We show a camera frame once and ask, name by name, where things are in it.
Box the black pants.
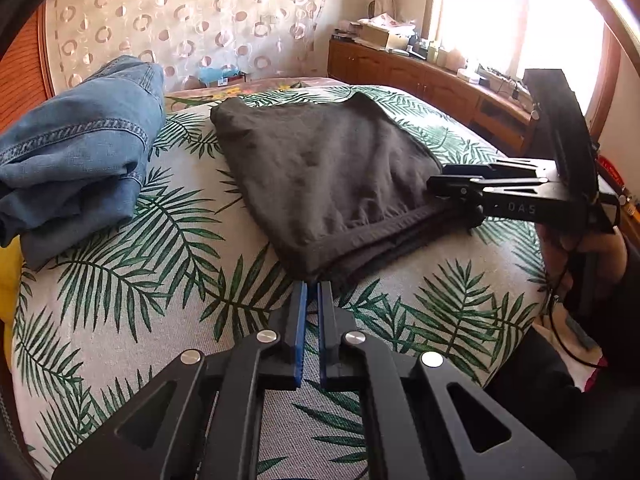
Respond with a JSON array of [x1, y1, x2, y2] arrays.
[[210, 91, 486, 283]]

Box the cardboard box with blue cloth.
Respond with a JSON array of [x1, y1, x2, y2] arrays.
[[197, 65, 248, 88]]

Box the wooden low cabinet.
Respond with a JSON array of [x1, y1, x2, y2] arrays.
[[327, 37, 538, 158]]

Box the person's dark clothing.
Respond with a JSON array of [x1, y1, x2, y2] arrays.
[[485, 260, 640, 480]]

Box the floral printed cloth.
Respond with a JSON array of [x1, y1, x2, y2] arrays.
[[367, 12, 416, 28]]

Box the black cable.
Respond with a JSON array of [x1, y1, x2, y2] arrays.
[[547, 240, 608, 368]]

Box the wooden slatted wardrobe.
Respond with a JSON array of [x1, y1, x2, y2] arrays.
[[0, 10, 56, 133]]

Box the yellow plush toy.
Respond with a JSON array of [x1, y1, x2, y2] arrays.
[[0, 247, 23, 356]]

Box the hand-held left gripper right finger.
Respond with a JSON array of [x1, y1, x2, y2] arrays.
[[317, 280, 576, 480]]

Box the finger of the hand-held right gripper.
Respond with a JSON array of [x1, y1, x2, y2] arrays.
[[442, 161, 501, 181], [427, 177, 501, 226]]

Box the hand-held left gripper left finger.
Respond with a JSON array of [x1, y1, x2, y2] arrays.
[[50, 280, 308, 480]]

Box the window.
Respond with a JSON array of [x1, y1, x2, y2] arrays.
[[422, 0, 623, 126]]

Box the red item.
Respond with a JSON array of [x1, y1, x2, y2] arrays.
[[597, 155, 640, 221]]

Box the person's right hand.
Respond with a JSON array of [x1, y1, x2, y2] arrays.
[[537, 220, 628, 301]]

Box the floral blanket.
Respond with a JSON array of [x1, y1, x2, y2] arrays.
[[165, 77, 331, 111]]

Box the sheer circle pattern curtain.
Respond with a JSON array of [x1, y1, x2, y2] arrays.
[[44, 0, 328, 98]]

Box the beige box on cabinet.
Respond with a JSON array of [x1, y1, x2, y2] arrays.
[[360, 22, 408, 51]]

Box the blue jeans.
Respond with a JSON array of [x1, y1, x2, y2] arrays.
[[0, 55, 167, 272]]

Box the bed with leaf-print sheet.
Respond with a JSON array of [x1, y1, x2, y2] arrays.
[[10, 84, 551, 480]]

